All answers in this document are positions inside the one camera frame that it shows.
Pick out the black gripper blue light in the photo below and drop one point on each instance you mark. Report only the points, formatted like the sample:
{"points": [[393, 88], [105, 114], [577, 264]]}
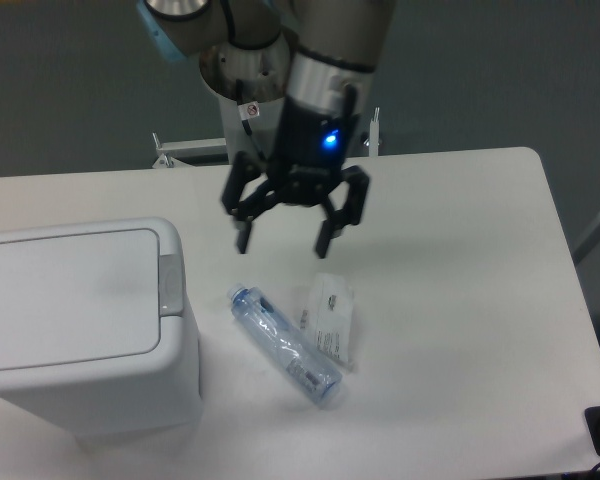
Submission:
{"points": [[305, 166]]}

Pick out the white push-button trash can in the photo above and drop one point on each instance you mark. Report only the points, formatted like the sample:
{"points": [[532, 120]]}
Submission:
{"points": [[97, 335]]}

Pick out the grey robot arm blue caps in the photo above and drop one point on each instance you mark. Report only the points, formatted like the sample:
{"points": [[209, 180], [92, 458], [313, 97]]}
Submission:
{"points": [[297, 75]]}

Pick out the clear printed plastic bag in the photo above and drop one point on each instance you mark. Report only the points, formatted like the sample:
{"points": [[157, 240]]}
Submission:
{"points": [[327, 317]]}

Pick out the clear plastic water bottle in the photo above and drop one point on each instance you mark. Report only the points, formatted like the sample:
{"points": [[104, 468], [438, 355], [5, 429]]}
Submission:
{"points": [[309, 370]]}

